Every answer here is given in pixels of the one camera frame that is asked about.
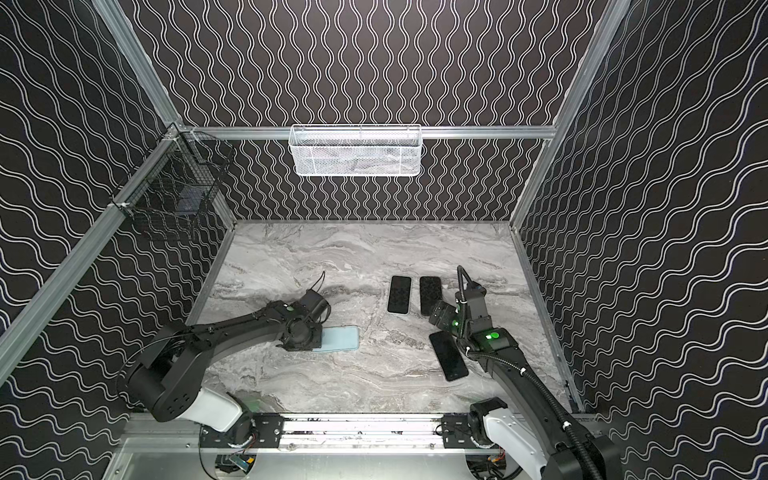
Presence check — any black phone case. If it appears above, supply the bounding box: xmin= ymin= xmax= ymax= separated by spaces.
xmin=419 ymin=276 xmax=443 ymax=317

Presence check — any light blue phone case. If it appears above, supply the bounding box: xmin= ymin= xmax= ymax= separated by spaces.
xmin=313 ymin=326 xmax=360 ymax=353
xmin=386 ymin=275 xmax=413 ymax=315

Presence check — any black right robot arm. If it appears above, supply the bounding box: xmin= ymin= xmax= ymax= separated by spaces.
xmin=429 ymin=301 xmax=624 ymax=479

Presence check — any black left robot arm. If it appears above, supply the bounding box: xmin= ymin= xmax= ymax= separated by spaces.
xmin=119 ymin=289 xmax=331 ymax=422

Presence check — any aluminium back crossbar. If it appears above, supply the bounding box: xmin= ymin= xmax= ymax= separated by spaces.
xmin=184 ymin=125 xmax=556 ymax=141

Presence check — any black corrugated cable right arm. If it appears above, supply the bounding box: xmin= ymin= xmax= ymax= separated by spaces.
xmin=455 ymin=265 xmax=604 ymax=480

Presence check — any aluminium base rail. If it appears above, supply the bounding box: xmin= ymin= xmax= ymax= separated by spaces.
xmin=119 ymin=411 xmax=607 ymax=457

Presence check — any white wire mesh basket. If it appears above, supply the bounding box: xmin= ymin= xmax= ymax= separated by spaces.
xmin=288 ymin=134 xmax=423 ymax=177

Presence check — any black wire mesh basket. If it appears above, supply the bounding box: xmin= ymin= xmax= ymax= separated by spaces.
xmin=119 ymin=131 xmax=235 ymax=243

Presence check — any aluminium left side rail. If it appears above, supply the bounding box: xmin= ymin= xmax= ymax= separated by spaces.
xmin=1 ymin=125 xmax=179 ymax=381

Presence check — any aluminium corner post right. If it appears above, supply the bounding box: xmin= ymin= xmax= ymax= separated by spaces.
xmin=510 ymin=0 xmax=632 ymax=232

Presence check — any aluminium corner post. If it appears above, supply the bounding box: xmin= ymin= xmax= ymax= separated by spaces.
xmin=93 ymin=0 xmax=182 ymax=126
xmin=510 ymin=0 xmax=632 ymax=232

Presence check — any aluminium corner post left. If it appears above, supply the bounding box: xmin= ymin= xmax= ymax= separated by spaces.
xmin=93 ymin=0 xmax=182 ymax=126

